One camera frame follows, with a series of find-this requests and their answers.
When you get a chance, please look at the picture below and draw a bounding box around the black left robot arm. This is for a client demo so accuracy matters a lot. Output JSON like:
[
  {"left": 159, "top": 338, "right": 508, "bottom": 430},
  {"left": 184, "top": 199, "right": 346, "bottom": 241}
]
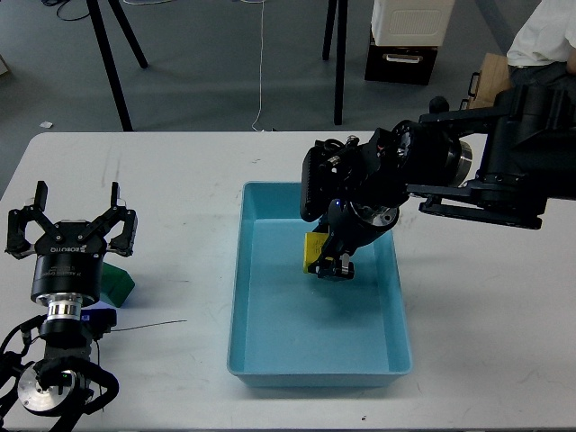
[{"left": 1, "top": 181, "right": 137, "bottom": 431}]

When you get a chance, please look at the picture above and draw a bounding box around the thin black wire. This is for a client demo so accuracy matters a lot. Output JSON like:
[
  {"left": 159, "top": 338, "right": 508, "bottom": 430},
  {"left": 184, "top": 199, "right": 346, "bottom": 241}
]
[{"left": 110, "top": 319, "right": 188, "bottom": 333}]

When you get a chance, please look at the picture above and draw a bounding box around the black tripod left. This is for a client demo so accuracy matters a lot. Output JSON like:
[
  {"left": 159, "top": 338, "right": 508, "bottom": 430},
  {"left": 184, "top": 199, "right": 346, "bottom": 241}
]
[{"left": 85, "top": 0, "right": 149, "bottom": 132}]

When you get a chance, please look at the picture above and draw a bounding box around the light blue plastic box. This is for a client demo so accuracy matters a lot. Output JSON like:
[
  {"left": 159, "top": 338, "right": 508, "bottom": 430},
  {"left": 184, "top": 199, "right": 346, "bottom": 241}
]
[{"left": 228, "top": 182, "right": 413, "bottom": 387}]

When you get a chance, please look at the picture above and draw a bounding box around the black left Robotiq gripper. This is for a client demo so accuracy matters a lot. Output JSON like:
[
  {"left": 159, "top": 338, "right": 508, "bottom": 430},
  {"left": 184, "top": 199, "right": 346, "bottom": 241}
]
[{"left": 4, "top": 180, "right": 139, "bottom": 310}]

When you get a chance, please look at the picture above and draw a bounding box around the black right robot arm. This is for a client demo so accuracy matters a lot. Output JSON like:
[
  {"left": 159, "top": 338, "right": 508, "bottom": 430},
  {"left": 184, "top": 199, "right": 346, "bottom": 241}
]
[{"left": 300, "top": 85, "right": 575, "bottom": 280}]

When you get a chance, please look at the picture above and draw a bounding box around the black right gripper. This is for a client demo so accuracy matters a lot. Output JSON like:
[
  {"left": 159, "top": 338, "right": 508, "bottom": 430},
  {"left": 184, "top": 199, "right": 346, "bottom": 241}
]
[{"left": 300, "top": 130, "right": 450, "bottom": 281}]

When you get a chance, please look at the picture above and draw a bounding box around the seated person white shirt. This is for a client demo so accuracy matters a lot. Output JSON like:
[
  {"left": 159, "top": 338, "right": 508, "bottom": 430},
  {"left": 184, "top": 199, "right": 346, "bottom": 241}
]
[{"left": 507, "top": 0, "right": 575, "bottom": 97}]

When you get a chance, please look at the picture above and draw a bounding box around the black tripod right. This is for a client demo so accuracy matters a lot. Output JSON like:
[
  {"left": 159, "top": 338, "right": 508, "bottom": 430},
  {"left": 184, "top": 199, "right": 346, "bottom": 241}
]
[{"left": 321, "top": 0, "right": 348, "bottom": 126}]

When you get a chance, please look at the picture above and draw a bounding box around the green block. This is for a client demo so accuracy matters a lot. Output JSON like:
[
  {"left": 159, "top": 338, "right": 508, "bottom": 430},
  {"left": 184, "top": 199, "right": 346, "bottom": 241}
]
[{"left": 100, "top": 263, "right": 135, "bottom": 308}]

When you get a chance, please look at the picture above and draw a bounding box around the yellow block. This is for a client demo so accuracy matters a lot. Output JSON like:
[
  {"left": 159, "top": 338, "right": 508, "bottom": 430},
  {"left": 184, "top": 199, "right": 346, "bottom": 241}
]
[{"left": 302, "top": 231, "right": 329, "bottom": 274}]

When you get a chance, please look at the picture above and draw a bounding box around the black tripod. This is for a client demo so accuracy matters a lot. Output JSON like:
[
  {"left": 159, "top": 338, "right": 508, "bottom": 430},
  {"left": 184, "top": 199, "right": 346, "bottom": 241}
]
[
  {"left": 321, "top": 0, "right": 348, "bottom": 126},
  {"left": 85, "top": 0, "right": 149, "bottom": 132}
]

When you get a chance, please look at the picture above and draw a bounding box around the white cable on floor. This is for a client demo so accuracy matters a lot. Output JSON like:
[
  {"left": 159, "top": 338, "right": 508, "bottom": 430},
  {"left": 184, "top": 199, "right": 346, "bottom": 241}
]
[{"left": 121, "top": 0, "right": 276, "bottom": 133}]

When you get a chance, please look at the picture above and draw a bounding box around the black case with handle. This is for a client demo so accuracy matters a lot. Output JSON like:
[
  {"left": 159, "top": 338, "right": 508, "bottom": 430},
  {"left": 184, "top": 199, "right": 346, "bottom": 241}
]
[{"left": 364, "top": 42, "right": 438, "bottom": 86}]

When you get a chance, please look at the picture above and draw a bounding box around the cardboard box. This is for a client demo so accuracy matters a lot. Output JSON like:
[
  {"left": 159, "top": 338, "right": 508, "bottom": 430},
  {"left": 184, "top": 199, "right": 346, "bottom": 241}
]
[{"left": 462, "top": 53, "right": 511, "bottom": 109}]

